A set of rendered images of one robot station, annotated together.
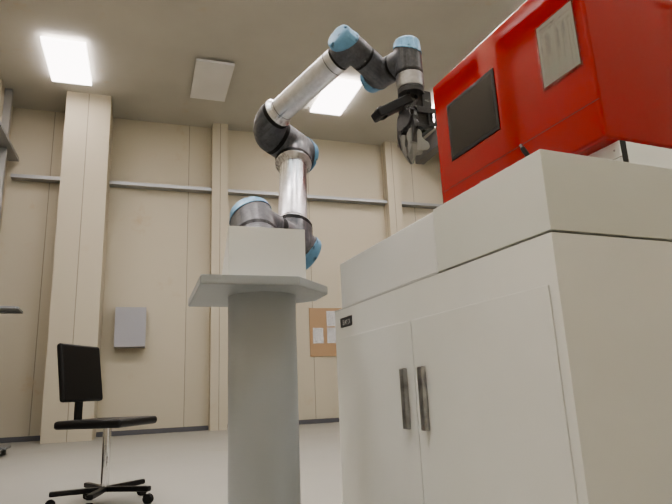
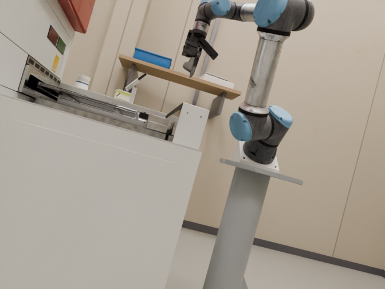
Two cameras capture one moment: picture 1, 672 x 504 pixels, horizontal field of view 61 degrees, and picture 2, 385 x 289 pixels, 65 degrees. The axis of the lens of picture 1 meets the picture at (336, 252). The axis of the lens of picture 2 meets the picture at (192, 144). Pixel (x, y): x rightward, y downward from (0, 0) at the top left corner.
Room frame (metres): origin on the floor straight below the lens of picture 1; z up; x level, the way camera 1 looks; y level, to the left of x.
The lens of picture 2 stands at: (2.74, 0.18, 0.80)
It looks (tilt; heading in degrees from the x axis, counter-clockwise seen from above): 2 degrees up; 192
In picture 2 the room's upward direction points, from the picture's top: 16 degrees clockwise
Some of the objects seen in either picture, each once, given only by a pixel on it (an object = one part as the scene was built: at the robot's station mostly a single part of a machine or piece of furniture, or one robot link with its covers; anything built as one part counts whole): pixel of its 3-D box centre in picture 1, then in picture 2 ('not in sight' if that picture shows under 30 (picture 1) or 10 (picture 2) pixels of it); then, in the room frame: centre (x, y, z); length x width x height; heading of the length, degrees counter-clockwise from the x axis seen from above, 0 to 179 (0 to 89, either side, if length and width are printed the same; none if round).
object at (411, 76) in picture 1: (409, 84); (200, 29); (1.40, -0.22, 1.38); 0.08 x 0.08 x 0.05
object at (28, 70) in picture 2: not in sight; (43, 88); (1.68, -0.71, 0.89); 0.44 x 0.02 x 0.10; 23
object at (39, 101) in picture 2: not in sight; (102, 120); (1.68, -0.42, 0.84); 0.50 x 0.02 x 0.03; 113
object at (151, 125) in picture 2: not in sight; (154, 128); (1.47, -0.28, 0.87); 0.36 x 0.08 x 0.03; 23
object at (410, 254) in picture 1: (395, 268); (179, 128); (1.51, -0.16, 0.89); 0.55 x 0.09 x 0.14; 23
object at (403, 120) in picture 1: (414, 111); (194, 45); (1.40, -0.23, 1.30); 0.09 x 0.08 x 0.12; 113
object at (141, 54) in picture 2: not in sight; (152, 62); (0.08, -0.98, 1.55); 0.35 x 0.24 x 0.11; 109
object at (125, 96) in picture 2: not in sight; (122, 97); (1.21, -0.60, 1.00); 0.07 x 0.07 x 0.07; 41
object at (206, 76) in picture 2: not in sight; (214, 83); (-0.13, -0.39, 1.53); 0.33 x 0.32 x 0.08; 109
